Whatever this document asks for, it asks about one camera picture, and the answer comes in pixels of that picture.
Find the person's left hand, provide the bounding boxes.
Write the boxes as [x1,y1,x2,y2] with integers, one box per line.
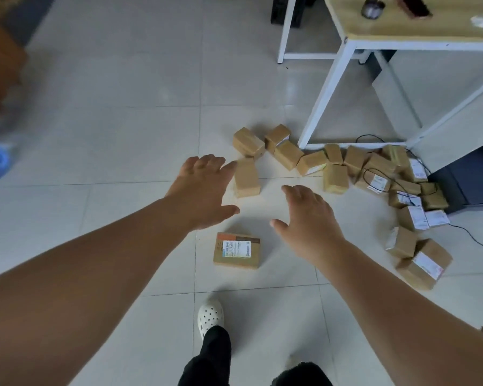
[164,154,241,232]

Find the small metal cup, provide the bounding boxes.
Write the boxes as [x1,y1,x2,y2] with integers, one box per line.
[361,0,386,20]

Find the dark brush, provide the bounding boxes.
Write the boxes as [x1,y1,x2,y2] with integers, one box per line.
[394,0,434,19]

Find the white frame wooden top table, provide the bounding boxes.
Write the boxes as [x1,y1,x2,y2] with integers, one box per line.
[277,0,483,151]

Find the person's black trouser leg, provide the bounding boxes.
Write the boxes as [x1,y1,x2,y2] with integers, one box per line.
[271,361,333,386]
[178,325,232,386]

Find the person's right forearm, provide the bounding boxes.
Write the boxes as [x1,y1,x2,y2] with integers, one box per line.
[317,241,483,386]

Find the person's left forearm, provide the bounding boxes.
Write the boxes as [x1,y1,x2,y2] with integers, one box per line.
[0,195,199,386]

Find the flat labelled cardboard parcel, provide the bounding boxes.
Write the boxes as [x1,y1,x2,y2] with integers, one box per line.
[213,232,262,270]

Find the black cable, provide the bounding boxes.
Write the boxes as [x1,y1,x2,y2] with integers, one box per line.
[354,134,483,255]

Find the brown wooden furniture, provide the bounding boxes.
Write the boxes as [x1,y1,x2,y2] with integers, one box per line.
[0,0,30,126]

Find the person's right hand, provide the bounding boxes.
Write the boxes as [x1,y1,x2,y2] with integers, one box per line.
[270,185,347,269]

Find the black computer case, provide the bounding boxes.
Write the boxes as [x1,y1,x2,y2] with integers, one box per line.
[428,138,483,216]

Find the pile of brown cardboard boxes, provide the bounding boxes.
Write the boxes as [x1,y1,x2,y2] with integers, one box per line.
[232,124,454,291]

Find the white perforated clog shoe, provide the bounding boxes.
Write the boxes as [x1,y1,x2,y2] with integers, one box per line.
[197,299,225,342]

